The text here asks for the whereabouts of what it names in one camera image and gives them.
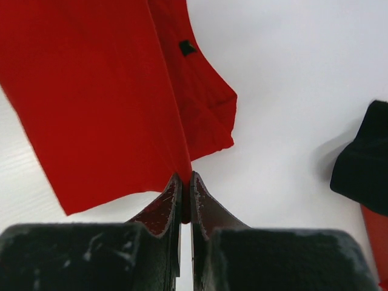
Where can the red plastic bin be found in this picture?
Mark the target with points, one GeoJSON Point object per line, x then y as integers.
{"type": "Point", "coordinates": [376, 226]}

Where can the bright red t-shirt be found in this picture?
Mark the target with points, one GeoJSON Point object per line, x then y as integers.
{"type": "Point", "coordinates": [115, 96]}

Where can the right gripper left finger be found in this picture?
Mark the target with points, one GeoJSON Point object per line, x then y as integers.
{"type": "Point", "coordinates": [140, 254]}

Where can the black t-shirt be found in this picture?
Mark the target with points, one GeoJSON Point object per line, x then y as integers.
{"type": "Point", "coordinates": [360, 170]}

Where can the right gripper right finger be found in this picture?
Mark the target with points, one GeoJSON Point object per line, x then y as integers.
{"type": "Point", "coordinates": [229, 255]}

